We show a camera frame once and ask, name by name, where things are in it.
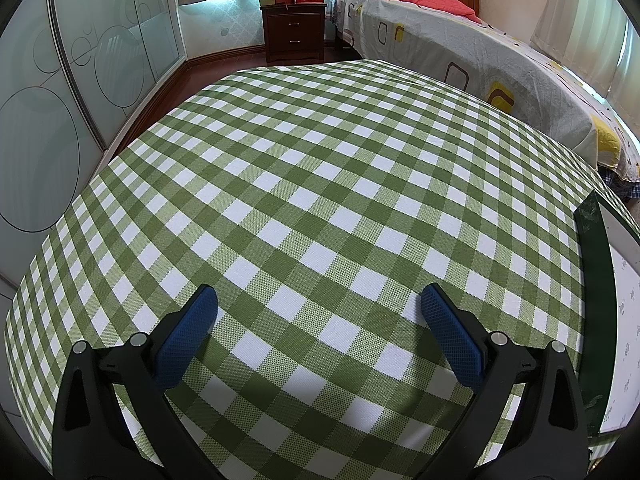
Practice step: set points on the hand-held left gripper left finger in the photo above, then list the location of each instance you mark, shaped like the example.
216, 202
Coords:
185, 340

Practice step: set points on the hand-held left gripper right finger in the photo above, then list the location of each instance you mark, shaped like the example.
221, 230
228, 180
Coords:
450, 340

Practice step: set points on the dark green shallow box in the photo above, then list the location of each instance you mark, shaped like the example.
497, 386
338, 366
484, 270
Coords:
595, 310

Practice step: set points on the green checked tablecloth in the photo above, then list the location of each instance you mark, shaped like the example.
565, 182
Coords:
325, 185

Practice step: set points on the blue plaid bed sheet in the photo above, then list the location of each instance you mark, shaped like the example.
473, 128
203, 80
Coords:
620, 187

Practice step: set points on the frosted glass sliding wardrobe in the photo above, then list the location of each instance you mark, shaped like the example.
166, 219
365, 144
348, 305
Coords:
60, 85

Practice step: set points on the white patterned bedsheet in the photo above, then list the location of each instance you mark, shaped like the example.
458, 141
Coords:
500, 60

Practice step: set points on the dark wooden nightstand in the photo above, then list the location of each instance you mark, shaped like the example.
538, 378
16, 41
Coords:
292, 35

